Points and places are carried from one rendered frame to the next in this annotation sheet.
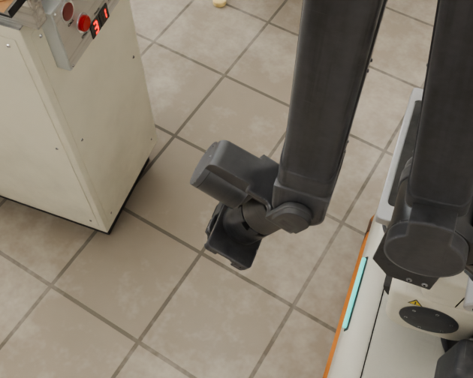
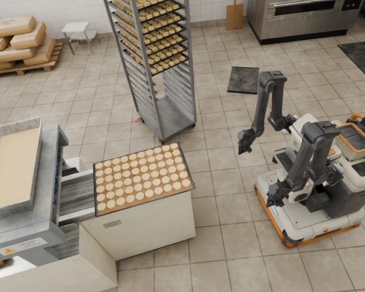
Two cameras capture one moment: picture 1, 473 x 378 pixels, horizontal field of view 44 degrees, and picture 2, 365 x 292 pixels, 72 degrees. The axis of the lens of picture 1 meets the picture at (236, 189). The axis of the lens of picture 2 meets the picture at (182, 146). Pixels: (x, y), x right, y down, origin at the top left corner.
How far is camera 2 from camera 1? 1.04 m
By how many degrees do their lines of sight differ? 20
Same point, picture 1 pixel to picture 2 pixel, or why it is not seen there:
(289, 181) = (296, 182)
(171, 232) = (208, 225)
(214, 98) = not seen: hidden behind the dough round
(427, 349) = (298, 206)
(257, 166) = (282, 183)
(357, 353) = (285, 218)
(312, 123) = (301, 170)
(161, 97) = not seen: hidden behind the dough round
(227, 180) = (280, 189)
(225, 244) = (278, 203)
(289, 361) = (264, 235)
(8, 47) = (185, 196)
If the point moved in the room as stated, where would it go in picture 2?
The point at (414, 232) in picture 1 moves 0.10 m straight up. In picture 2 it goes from (320, 177) to (327, 165)
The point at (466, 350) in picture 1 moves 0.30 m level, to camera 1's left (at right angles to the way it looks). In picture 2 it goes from (313, 197) to (284, 222)
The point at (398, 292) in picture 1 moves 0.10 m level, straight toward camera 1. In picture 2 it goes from (294, 195) to (297, 208)
